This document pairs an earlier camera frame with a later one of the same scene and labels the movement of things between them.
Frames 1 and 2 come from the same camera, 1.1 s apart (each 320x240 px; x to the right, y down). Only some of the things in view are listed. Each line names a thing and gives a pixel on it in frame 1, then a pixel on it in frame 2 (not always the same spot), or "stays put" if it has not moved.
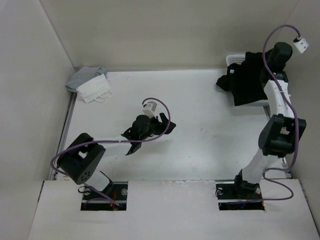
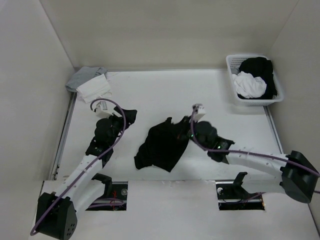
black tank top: [246, 80] to [166, 143]
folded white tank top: [97, 89] stays put
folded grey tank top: [86, 73] stays put
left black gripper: [162, 127] to [131, 115]
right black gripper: [267, 53] to [195, 124]
